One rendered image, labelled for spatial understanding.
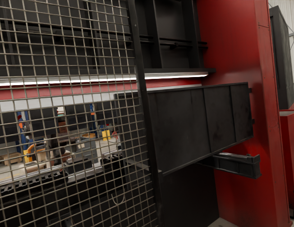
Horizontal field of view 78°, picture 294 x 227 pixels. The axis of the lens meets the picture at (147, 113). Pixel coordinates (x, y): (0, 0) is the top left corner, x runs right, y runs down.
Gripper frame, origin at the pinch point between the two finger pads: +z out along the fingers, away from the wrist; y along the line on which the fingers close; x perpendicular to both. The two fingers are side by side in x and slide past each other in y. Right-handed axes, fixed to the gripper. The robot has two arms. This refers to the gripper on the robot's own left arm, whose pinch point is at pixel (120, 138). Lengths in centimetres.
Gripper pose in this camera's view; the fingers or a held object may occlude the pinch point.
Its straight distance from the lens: 159.8
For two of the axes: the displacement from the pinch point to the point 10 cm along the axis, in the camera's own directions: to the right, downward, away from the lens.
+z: 4.1, 8.3, -3.7
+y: 8.2, -1.5, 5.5
